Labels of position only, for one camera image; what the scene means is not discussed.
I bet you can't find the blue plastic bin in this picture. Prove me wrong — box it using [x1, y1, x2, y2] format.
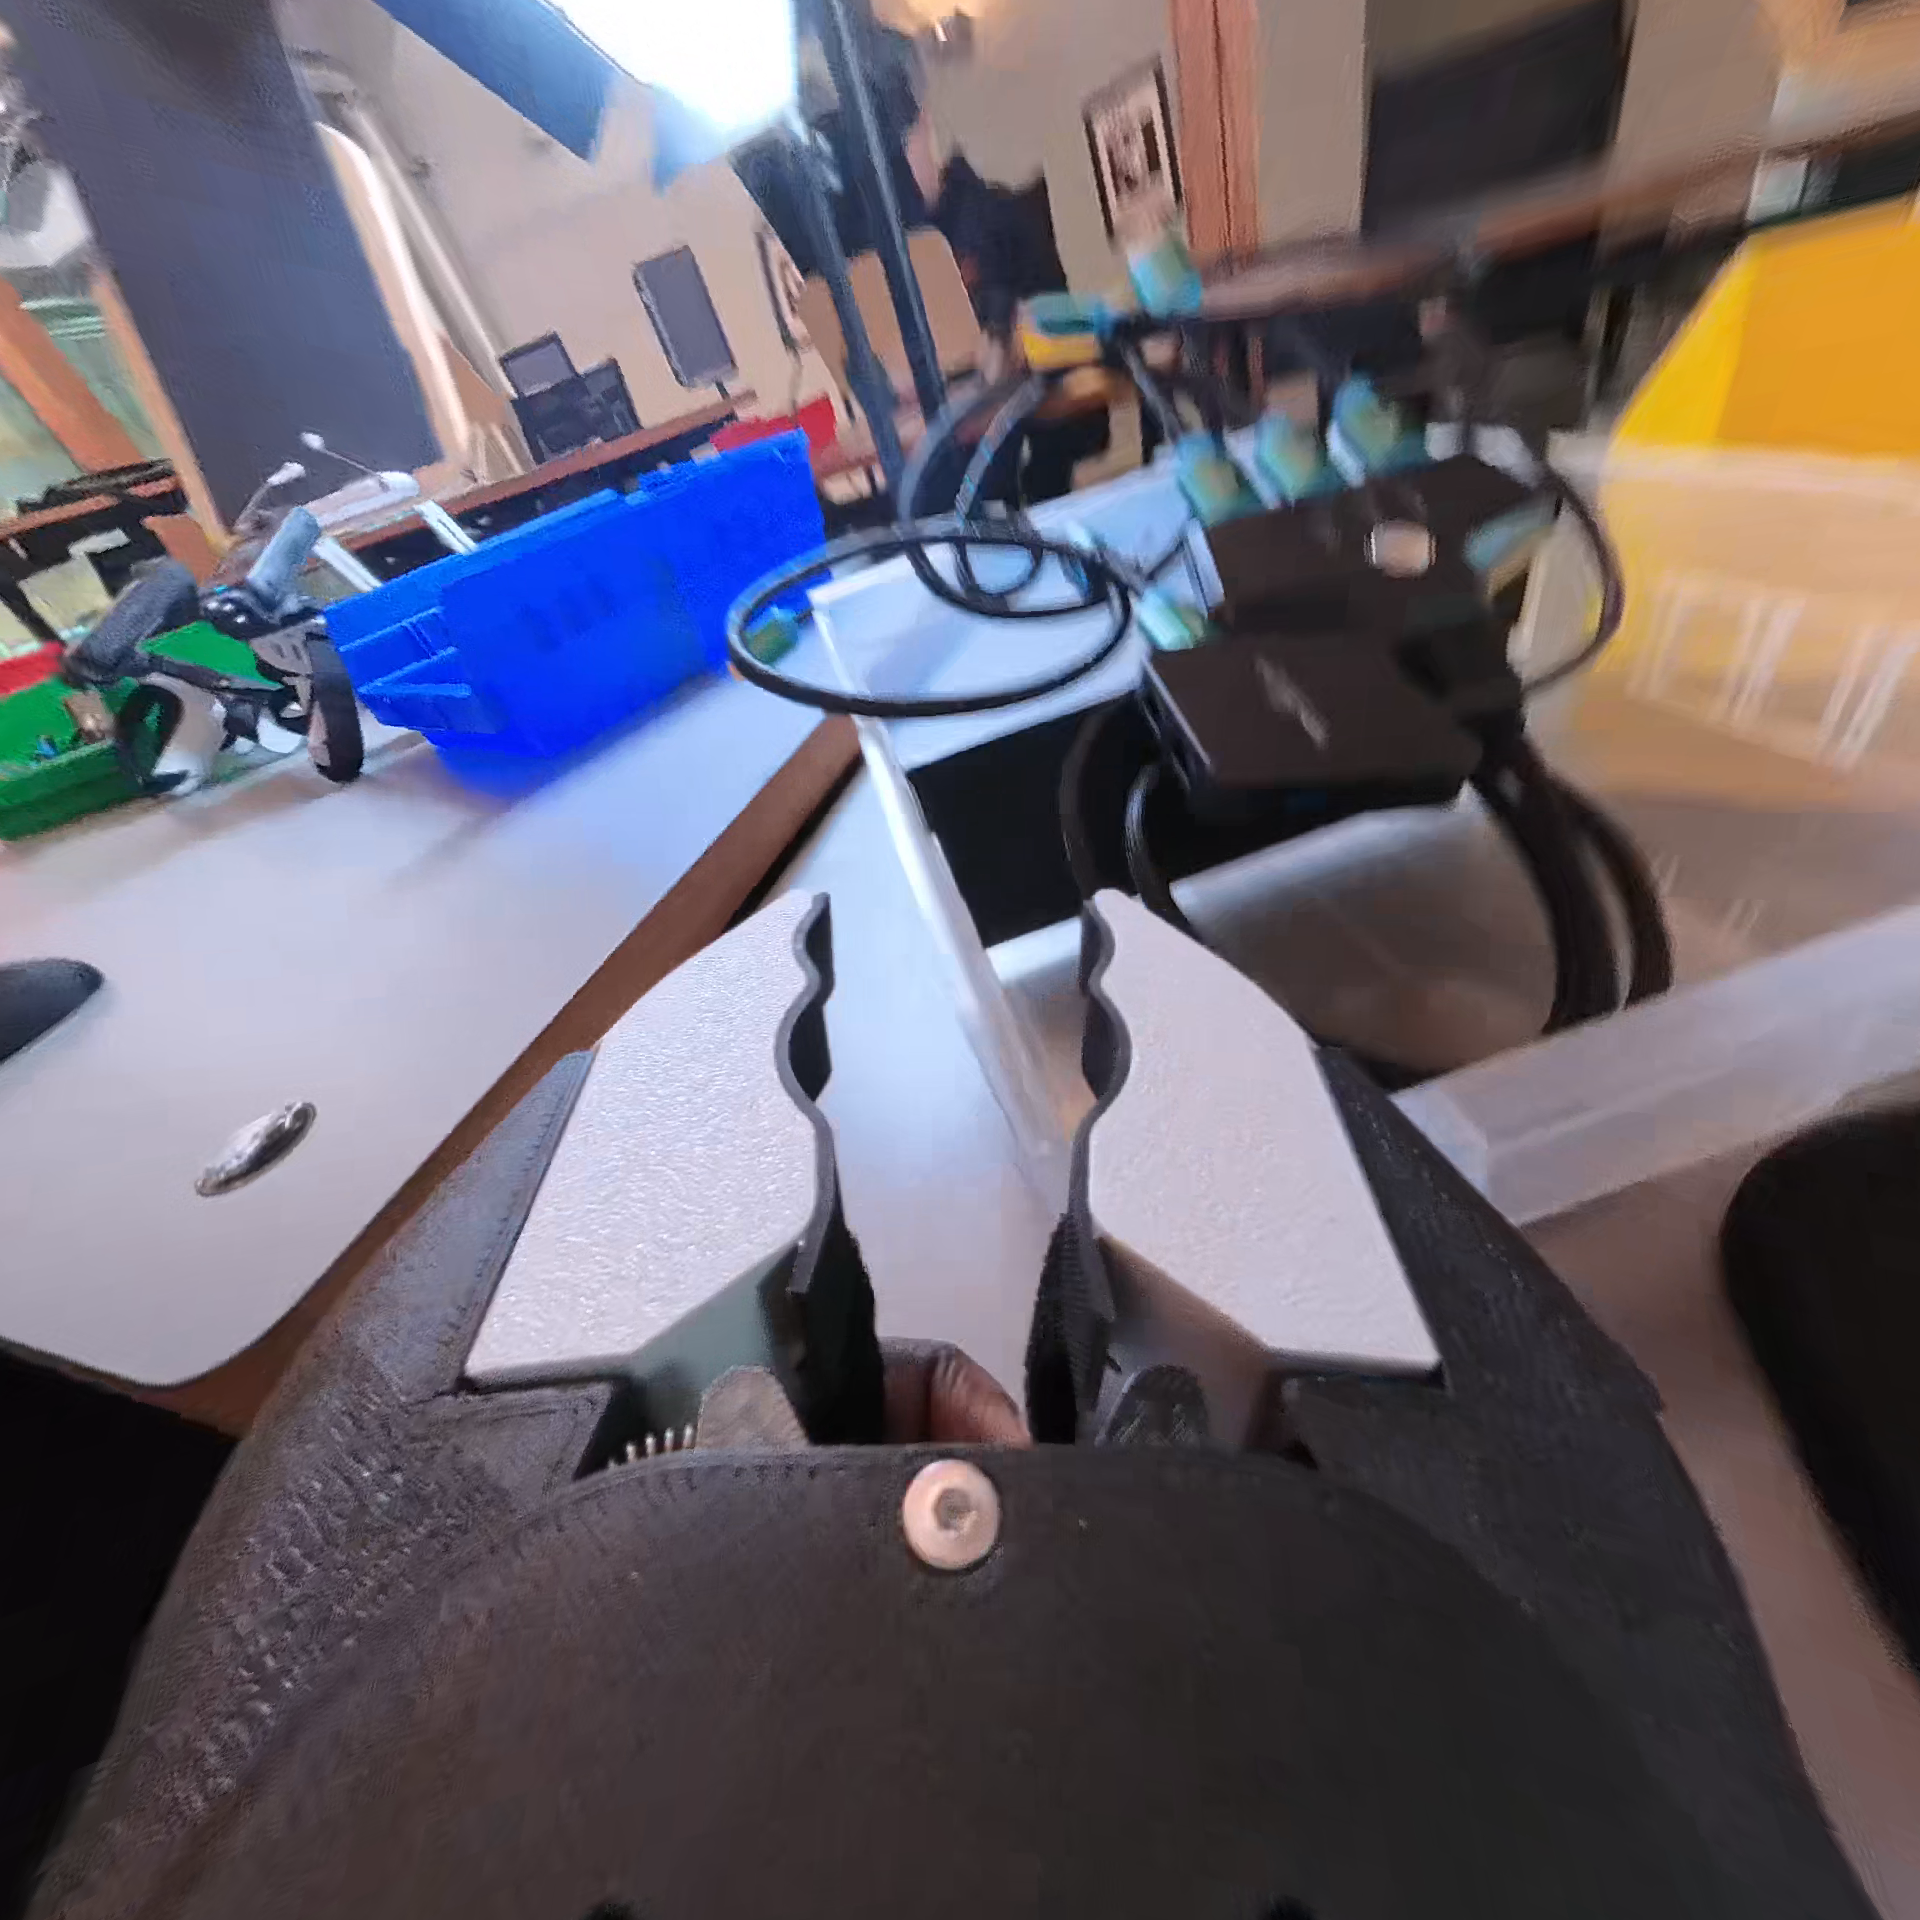
[322, 428, 829, 754]

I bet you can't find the black and white handheld device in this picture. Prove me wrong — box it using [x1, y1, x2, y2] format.
[59, 433, 368, 798]

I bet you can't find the black honeycomb wrist rest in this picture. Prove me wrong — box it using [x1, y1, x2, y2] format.
[1720, 1111, 1920, 1652]

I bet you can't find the black brushed-metal switch box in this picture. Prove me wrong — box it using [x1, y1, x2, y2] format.
[1056, 450, 1680, 1045]

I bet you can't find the yellow plastic bin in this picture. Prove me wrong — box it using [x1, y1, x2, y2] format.
[1590, 192, 1920, 782]

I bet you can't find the brown wooden table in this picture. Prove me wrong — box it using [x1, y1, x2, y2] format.
[344, 402, 752, 559]

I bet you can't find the dark monitor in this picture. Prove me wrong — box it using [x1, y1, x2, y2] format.
[630, 245, 741, 394]

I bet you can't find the round metal table grommet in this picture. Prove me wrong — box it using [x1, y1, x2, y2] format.
[194, 1098, 320, 1200]

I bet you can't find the black rounded object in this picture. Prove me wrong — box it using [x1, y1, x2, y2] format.
[0, 958, 108, 1062]

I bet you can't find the black and white marker sign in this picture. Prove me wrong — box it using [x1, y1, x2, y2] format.
[1078, 56, 1182, 245]

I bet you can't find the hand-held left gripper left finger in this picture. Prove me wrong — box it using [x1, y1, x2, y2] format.
[461, 890, 886, 1448]

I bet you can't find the black stand pole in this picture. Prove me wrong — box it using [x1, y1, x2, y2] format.
[826, 0, 950, 429]

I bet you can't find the wooden post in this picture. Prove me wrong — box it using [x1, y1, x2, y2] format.
[1167, 0, 1263, 269]

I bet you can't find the clear plastic tray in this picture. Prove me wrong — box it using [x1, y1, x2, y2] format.
[802, 450, 1920, 1224]

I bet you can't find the person's left hand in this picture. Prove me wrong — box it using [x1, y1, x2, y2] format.
[882, 1340, 1032, 1448]

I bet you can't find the studio light panel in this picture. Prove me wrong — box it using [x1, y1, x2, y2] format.
[374, 0, 804, 189]

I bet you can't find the red plastic bin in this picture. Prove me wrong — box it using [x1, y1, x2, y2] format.
[708, 392, 842, 454]

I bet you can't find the black light stand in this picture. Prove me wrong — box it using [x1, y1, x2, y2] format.
[773, 128, 909, 441]

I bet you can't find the green plastic bin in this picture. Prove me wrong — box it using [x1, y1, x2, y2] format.
[0, 621, 174, 841]

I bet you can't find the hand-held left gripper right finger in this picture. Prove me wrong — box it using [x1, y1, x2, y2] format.
[1024, 890, 1445, 1448]

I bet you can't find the black office chair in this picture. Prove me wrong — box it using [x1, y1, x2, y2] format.
[499, 334, 647, 464]

